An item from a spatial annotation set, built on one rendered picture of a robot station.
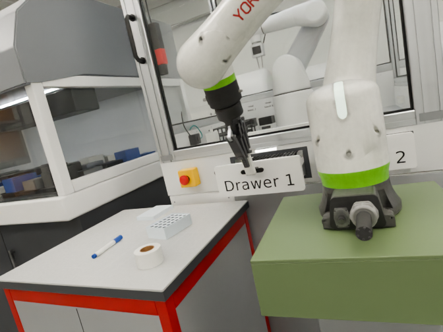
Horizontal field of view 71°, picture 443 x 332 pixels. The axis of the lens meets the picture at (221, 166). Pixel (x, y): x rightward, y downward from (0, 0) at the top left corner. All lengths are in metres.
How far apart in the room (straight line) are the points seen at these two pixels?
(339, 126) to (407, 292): 0.27
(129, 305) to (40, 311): 0.35
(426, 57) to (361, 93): 0.53
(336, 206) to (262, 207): 0.67
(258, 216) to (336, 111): 0.73
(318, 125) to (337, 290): 0.28
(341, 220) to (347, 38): 0.39
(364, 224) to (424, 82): 0.67
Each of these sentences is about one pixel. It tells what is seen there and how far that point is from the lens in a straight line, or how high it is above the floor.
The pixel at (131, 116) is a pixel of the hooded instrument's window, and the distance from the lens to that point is 1.81.
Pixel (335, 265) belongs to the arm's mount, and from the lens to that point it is 0.50.
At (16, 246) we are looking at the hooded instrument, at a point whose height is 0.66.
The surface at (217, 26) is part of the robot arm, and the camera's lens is 0.65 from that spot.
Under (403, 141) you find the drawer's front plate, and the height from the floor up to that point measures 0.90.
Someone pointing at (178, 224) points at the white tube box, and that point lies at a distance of 1.01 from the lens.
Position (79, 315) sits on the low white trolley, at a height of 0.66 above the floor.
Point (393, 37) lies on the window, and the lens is 1.10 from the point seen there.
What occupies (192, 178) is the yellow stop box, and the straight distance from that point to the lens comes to 1.23.
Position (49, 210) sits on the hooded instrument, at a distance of 1.49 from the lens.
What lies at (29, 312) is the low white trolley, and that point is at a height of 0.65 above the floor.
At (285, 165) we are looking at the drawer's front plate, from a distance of 0.97.
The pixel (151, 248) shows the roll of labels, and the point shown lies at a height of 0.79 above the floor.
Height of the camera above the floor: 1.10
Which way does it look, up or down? 9 degrees down
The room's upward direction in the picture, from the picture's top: 12 degrees counter-clockwise
